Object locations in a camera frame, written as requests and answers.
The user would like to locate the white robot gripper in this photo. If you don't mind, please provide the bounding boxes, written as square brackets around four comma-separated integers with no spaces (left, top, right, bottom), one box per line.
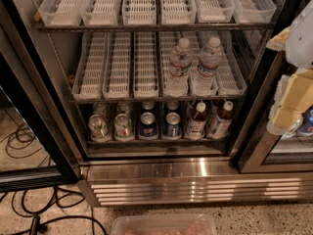
[266,0,313,130]

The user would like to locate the clear water bottle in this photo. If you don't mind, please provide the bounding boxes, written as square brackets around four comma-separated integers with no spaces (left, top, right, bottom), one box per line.
[195,37,222,95]
[166,38,192,97]

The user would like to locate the middle shelf tray six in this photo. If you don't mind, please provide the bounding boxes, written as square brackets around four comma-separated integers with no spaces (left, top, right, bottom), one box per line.
[199,31,246,96]

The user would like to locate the shelf tray six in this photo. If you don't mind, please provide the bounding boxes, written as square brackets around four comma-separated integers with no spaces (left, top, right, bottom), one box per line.
[233,0,276,24]
[199,31,246,96]

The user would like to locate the top shelf tray six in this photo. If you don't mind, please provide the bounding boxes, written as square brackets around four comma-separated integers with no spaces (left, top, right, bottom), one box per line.
[233,0,276,24]

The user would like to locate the brown tea bottle right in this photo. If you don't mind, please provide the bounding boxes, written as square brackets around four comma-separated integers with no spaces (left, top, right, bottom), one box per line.
[207,101,234,139]

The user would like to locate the brown tea bottle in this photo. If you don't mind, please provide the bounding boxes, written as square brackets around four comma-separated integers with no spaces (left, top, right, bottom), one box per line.
[186,102,207,140]
[207,101,234,139]

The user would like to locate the middle shelf tray five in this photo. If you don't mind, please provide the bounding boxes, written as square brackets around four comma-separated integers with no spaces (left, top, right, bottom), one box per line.
[181,31,218,97]

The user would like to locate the shelf tray five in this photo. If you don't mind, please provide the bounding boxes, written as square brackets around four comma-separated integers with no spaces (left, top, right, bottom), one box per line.
[181,31,218,97]
[195,0,235,24]

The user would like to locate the top shelf tray five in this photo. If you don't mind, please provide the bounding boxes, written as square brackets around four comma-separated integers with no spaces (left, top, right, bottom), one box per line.
[195,0,235,24]

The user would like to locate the brown tea bottle left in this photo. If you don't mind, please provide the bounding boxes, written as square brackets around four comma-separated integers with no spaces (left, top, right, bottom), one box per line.
[186,102,207,140]

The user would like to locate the middle shelf tray four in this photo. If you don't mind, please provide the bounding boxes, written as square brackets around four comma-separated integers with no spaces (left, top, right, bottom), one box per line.
[159,32,185,97]

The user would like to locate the shelf tray four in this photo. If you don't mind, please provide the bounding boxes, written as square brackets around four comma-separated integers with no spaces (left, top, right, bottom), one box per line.
[160,0,197,24]
[159,32,185,97]

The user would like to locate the top shelf tray four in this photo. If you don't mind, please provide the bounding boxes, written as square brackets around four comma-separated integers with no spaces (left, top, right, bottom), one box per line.
[160,0,197,24]

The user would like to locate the stainless steel fridge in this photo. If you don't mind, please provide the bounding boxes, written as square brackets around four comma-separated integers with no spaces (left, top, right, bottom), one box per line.
[0,0,312,207]

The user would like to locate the middle shelf tray three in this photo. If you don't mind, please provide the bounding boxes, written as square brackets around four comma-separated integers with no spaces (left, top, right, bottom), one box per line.
[133,32,158,98]

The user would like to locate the shelf tray three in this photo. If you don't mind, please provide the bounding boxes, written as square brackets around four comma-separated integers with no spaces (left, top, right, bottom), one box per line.
[133,32,158,98]
[122,0,157,25]

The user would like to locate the top shelf tray three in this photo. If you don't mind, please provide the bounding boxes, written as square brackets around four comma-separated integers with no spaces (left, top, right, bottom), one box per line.
[122,0,157,25]

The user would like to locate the middle shelf tray two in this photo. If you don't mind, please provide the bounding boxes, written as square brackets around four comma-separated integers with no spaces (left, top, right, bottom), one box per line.
[103,32,131,99]

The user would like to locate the shelf tray two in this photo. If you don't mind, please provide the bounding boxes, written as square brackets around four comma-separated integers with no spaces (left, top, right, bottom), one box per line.
[80,0,121,26]
[103,32,131,99]

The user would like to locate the middle shelf tray one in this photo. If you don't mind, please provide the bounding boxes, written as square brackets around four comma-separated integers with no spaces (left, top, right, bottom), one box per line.
[72,32,108,101]

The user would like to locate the shelf tray one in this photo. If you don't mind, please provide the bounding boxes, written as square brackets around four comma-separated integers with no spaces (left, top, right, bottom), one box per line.
[38,0,83,26]
[72,32,108,101]

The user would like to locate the top shelf tray two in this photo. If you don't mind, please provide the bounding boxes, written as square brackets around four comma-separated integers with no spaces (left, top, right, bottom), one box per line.
[80,0,121,26]

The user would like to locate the top shelf tray one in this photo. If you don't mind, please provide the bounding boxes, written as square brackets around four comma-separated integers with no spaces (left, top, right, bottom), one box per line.
[38,0,83,26]

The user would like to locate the open glass fridge door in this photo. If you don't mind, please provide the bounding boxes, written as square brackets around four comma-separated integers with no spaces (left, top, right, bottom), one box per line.
[0,28,79,193]

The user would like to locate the blue can behind right door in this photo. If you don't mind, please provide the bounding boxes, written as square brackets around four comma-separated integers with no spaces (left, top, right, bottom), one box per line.
[296,107,313,137]

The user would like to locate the rear pepsi can right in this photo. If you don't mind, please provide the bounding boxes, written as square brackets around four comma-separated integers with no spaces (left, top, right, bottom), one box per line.
[164,101,180,114]

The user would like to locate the blue pepsi can right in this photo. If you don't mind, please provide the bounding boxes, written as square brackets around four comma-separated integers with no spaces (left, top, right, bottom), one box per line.
[163,113,181,140]

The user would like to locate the blue pepsi can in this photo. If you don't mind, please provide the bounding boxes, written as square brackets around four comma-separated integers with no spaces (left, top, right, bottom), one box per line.
[139,112,157,139]
[163,113,181,140]

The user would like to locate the rear pepsi can left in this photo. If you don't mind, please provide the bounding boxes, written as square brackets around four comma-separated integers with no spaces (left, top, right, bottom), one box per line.
[141,101,156,113]

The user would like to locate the blue pepsi can left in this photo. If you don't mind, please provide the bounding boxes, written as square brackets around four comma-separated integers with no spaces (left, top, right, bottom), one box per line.
[139,112,157,139]

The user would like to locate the rear green can right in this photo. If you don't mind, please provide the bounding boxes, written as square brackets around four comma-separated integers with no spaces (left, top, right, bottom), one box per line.
[117,102,133,116]

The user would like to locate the clear plastic bin on floor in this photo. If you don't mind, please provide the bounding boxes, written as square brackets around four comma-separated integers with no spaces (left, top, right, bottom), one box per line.
[111,213,218,235]

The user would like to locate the rear green can left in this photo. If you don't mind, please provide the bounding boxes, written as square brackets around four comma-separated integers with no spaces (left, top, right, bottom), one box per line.
[93,103,110,118]

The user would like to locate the black cables on floor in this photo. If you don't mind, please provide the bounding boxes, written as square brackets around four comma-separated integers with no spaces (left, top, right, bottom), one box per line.
[0,122,109,235]

